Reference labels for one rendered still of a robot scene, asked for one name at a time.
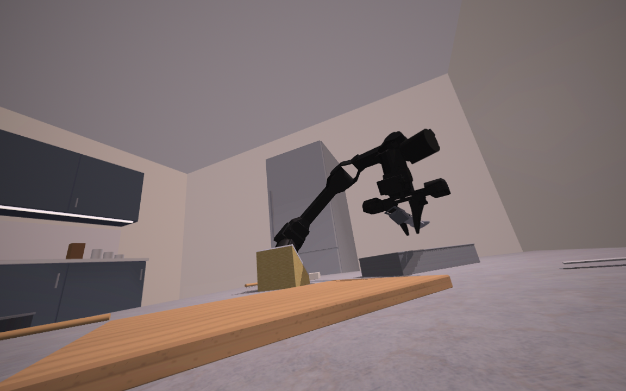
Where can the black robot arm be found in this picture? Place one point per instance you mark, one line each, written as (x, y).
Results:
(395, 150)

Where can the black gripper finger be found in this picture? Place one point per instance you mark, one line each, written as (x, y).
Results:
(403, 225)
(417, 206)

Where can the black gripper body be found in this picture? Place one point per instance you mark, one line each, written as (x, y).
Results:
(436, 188)

